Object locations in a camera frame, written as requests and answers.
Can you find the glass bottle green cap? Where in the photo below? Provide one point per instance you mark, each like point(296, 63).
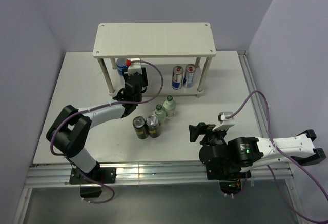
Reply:
point(169, 106)
point(160, 113)

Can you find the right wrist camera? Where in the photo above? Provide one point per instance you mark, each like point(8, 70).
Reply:
point(225, 120)

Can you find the red bull can left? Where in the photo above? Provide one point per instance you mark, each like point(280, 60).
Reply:
point(177, 77)

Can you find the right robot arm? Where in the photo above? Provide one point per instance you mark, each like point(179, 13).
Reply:
point(229, 160)

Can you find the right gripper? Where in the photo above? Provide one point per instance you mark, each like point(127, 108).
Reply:
point(202, 128)

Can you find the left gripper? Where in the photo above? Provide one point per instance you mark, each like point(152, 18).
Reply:
point(144, 81)

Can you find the white two-tier shelf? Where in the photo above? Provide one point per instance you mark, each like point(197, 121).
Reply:
point(165, 45)

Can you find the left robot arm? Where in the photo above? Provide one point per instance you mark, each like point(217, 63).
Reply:
point(70, 129)

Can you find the Pocari Sweat plastic bottle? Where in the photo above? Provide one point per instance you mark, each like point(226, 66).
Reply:
point(120, 66)

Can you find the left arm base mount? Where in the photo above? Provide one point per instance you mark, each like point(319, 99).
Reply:
point(92, 185)

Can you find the aluminium front rail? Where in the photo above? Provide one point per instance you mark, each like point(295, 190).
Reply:
point(57, 175)

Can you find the red bull can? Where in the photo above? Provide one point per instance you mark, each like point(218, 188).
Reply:
point(177, 77)
point(189, 75)

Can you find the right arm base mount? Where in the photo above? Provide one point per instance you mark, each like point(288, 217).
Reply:
point(230, 183)

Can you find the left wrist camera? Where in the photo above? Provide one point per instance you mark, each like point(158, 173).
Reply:
point(134, 66)

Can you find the black can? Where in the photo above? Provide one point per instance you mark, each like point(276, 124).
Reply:
point(139, 125)
point(153, 126)

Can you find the red bull can right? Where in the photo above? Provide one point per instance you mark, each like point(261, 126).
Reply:
point(189, 75)

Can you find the glass bottle green cap front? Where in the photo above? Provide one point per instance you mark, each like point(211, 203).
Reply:
point(160, 113)

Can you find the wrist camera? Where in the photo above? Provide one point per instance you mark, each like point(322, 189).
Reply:
point(225, 120)
point(134, 66)

